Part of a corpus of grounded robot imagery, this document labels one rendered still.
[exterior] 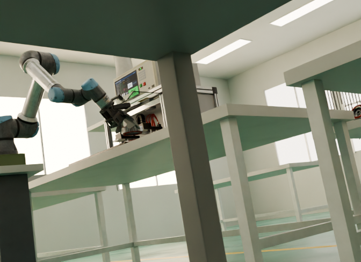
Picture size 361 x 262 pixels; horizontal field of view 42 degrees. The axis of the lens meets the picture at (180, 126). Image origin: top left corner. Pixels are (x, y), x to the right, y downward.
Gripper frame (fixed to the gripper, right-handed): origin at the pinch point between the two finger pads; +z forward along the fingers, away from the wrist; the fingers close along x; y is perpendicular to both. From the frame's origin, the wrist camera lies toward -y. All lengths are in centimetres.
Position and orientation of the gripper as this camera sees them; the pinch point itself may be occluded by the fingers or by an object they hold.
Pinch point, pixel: (132, 130)
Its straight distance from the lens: 246.3
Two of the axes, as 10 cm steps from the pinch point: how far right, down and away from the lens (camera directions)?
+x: 6.6, -2.2, -7.2
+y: -4.6, 6.4, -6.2
